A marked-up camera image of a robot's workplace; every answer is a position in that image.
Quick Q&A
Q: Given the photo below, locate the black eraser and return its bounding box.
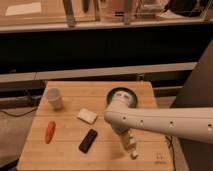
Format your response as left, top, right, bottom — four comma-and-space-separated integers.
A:
79, 129, 98, 153

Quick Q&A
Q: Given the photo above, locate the black floor cable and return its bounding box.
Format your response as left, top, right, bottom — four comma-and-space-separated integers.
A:
0, 107, 38, 118

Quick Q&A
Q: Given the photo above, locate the white tube bottle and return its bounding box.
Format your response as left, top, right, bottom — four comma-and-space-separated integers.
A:
119, 131, 138, 159

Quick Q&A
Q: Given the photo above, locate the green bowl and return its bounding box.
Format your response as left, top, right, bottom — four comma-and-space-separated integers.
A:
106, 87, 138, 108

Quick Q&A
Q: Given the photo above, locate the orange carrot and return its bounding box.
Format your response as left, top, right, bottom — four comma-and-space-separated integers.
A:
45, 121, 56, 144

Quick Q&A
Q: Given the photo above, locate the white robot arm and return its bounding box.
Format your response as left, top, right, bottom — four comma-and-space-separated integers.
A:
104, 88, 213, 144

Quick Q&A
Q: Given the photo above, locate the white sponge block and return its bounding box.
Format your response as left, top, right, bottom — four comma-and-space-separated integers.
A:
77, 108, 98, 124

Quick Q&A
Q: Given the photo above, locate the white paper cup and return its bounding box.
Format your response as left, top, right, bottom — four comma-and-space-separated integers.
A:
45, 88, 63, 110

